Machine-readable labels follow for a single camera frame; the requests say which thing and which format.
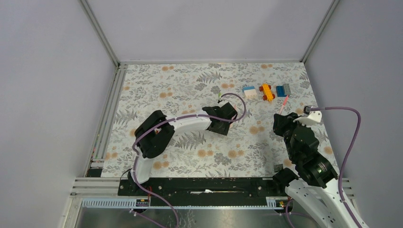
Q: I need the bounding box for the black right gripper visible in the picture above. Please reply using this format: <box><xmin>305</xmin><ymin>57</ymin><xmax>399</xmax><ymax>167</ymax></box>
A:
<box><xmin>272</xmin><ymin>111</ymin><xmax>307</xmax><ymax>161</ymax></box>

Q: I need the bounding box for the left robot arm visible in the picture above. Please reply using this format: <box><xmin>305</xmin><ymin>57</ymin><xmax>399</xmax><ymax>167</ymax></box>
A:
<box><xmin>128</xmin><ymin>103</ymin><xmax>238</xmax><ymax>195</ymax></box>

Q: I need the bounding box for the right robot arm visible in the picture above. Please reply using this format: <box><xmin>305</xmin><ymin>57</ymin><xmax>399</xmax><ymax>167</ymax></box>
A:
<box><xmin>272</xmin><ymin>109</ymin><xmax>368</xmax><ymax>228</ymax></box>

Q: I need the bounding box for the blue white toy block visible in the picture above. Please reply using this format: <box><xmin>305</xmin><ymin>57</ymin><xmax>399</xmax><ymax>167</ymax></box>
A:
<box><xmin>242</xmin><ymin>86</ymin><xmax>257</xmax><ymax>99</ymax></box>

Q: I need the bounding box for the blue grey toy block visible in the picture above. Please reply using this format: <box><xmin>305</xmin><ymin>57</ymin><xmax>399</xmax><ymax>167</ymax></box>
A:
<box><xmin>276</xmin><ymin>84</ymin><xmax>291</xmax><ymax>97</ymax></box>

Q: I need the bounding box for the floral patterned table mat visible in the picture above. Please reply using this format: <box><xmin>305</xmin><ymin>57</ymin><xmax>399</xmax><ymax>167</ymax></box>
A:
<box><xmin>101</xmin><ymin>63</ymin><xmax>317</xmax><ymax>178</ymax></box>

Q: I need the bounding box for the orange toy car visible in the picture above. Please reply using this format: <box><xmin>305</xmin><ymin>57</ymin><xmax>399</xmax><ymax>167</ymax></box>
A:
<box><xmin>259</xmin><ymin>84</ymin><xmax>275</xmax><ymax>102</ymax></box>

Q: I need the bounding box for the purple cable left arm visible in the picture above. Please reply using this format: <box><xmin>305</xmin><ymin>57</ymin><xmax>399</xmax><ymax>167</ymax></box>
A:
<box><xmin>131</xmin><ymin>93</ymin><xmax>247</xmax><ymax>228</ymax></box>

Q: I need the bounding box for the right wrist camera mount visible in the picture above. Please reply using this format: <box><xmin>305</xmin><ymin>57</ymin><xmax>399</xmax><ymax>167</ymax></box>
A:
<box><xmin>293</xmin><ymin>106</ymin><xmax>323</xmax><ymax>126</ymax></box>

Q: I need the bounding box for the white slotted cable duct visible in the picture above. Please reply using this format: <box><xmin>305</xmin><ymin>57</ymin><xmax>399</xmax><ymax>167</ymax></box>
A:
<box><xmin>81</xmin><ymin>197</ymin><xmax>285</xmax><ymax>210</ymax></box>

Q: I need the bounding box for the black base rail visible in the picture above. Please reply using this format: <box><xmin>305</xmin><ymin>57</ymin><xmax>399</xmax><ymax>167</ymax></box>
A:
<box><xmin>117</xmin><ymin>178</ymin><xmax>288</xmax><ymax>204</ymax></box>

